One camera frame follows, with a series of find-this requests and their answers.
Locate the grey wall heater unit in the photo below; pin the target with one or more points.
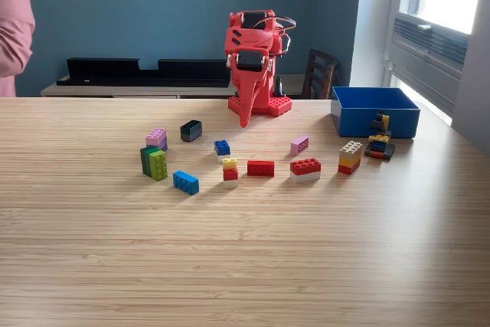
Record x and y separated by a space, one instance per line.
428 59

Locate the pink and purple brick stack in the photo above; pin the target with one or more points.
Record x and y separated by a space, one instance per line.
156 138

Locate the dark wooden chair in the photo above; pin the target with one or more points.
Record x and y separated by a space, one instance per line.
319 70

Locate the black shelf tray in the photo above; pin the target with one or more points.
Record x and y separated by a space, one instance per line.
115 74

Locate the yellow toy digger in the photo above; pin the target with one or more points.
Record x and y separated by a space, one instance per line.
379 143

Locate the person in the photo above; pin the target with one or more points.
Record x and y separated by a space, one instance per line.
11 17

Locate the dark green grey brick stack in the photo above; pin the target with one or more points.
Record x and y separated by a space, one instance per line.
190 131

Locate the red and white brick stack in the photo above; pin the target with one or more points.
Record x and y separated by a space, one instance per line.
305 168

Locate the wooden sideboard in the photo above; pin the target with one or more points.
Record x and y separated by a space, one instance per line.
115 91

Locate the small pink brick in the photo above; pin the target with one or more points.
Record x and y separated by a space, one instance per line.
299 146

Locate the blue and white brick stack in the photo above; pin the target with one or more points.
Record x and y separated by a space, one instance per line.
222 148

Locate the blue bin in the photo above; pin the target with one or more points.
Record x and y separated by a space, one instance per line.
356 120

